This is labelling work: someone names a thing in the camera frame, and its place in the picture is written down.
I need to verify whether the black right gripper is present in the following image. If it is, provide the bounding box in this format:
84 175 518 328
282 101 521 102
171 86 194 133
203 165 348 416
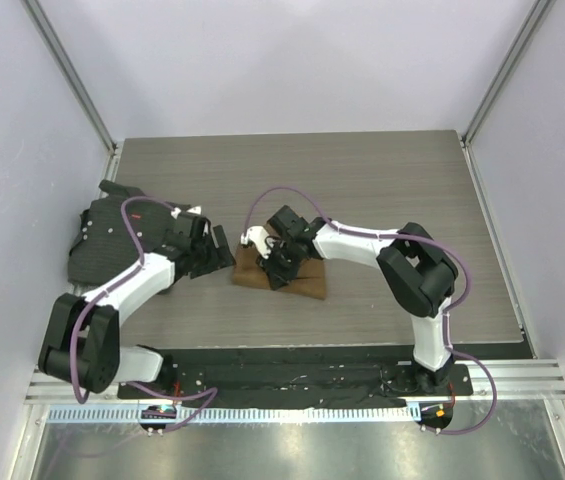
257 239 302 290

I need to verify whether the brown cloth napkin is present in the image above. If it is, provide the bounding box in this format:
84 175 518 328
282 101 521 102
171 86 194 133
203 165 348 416
231 245 327 300

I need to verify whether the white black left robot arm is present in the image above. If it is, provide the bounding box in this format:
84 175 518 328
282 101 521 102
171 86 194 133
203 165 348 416
38 213 235 399

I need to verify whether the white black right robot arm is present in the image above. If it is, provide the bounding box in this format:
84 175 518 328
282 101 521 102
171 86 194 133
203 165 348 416
241 205 458 395

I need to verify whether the dark striped folded shirt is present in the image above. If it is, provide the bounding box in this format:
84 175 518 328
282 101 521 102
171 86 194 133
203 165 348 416
67 180 190 286

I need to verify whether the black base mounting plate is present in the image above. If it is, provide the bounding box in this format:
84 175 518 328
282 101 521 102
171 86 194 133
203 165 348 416
116 344 474 409

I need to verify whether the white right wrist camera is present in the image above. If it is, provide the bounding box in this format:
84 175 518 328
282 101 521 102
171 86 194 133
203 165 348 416
240 226 277 260

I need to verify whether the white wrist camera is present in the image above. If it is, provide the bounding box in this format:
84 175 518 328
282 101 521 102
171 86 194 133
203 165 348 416
170 205 202 219
240 226 277 260

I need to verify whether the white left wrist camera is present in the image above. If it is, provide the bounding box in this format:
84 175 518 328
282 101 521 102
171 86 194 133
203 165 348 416
170 205 202 219

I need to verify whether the white slotted cable duct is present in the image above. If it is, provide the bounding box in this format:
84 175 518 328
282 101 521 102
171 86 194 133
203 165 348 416
47 403 421 425

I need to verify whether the aluminium frame rail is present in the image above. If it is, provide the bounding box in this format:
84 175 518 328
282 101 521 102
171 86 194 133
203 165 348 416
24 359 565 405

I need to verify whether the left aluminium corner post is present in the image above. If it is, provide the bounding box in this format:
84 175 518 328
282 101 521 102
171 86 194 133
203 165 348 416
21 0 117 155

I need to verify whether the aluminium corner post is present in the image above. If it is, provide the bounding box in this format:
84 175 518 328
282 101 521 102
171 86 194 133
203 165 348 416
460 0 556 148
21 0 117 155

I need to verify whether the right aluminium corner post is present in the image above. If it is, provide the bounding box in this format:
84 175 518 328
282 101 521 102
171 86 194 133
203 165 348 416
460 0 556 148

